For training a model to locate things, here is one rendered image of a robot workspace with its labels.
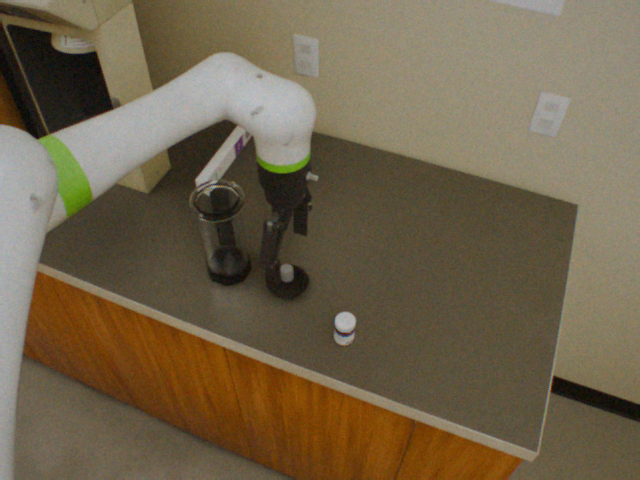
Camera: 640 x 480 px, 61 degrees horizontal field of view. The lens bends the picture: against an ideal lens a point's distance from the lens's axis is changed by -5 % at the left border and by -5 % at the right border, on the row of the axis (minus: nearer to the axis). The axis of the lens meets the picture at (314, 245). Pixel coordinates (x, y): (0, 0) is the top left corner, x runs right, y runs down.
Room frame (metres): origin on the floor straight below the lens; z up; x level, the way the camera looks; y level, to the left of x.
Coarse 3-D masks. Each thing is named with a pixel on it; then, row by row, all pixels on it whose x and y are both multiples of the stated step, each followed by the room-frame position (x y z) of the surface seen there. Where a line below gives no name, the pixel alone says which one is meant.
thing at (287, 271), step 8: (288, 264) 0.76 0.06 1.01; (288, 272) 0.73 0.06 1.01; (296, 272) 0.76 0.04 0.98; (304, 272) 0.76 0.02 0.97; (288, 280) 0.73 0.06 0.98; (296, 280) 0.74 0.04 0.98; (304, 280) 0.74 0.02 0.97; (272, 288) 0.72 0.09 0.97; (280, 288) 0.71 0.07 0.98; (288, 288) 0.71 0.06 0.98; (296, 288) 0.71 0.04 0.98; (304, 288) 0.72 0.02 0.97; (280, 296) 0.70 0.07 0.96; (288, 296) 0.70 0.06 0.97
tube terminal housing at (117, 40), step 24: (96, 0) 1.05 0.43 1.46; (120, 0) 1.11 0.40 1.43; (24, 24) 1.13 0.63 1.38; (48, 24) 1.10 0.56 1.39; (120, 24) 1.09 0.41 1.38; (96, 48) 1.05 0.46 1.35; (120, 48) 1.08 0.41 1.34; (120, 72) 1.06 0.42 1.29; (144, 72) 1.13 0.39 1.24; (120, 96) 1.04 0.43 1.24; (144, 168) 1.05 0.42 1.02; (168, 168) 1.13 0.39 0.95; (144, 192) 1.04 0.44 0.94
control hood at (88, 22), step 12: (0, 0) 0.98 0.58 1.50; (12, 0) 0.97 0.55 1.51; (24, 0) 0.96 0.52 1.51; (36, 0) 0.95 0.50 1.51; (48, 0) 0.95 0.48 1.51; (60, 0) 0.97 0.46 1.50; (72, 0) 0.99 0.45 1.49; (84, 0) 1.02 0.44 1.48; (36, 12) 0.98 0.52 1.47; (48, 12) 0.95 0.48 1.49; (60, 12) 0.96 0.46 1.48; (72, 12) 0.99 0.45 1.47; (84, 12) 1.01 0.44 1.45; (60, 24) 1.03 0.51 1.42; (72, 24) 0.99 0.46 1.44; (84, 24) 1.00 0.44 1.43; (96, 24) 1.03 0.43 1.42
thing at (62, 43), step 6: (54, 36) 1.14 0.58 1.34; (60, 36) 1.12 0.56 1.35; (66, 36) 1.11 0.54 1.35; (54, 42) 1.13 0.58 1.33; (60, 42) 1.12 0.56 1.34; (66, 42) 1.11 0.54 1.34; (72, 42) 1.11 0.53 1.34; (78, 42) 1.11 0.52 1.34; (84, 42) 1.11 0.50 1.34; (90, 42) 1.11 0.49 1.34; (60, 48) 1.11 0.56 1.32; (66, 48) 1.11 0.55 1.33; (72, 48) 1.10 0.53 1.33; (78, 48) 1.10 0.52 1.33; (84, 48) 1.10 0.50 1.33; (90, 48) 1.11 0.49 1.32
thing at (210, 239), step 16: (192, 192) 0.81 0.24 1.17; (208, 192) 0.83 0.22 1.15; (224, 192) 0.84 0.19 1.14; (240, 192) 0.81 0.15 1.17; (192, 208) 0.77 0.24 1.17; (208, 208) 0.83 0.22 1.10; (224, 208) 0.84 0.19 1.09; (208, 224) 0.75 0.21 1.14; (224, 224) 0.75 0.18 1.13; (240, 224) 0.78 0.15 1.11; (208, 240) 0.76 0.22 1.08; (224, 240) 0.75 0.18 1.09; (240, 240) 0.77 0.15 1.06; (208, 256) 0.76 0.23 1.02; (224, 256) 0.75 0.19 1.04; (240, 256) 0.77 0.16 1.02; (224, 272) 0.75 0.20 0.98; (240, 272) 0.76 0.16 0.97
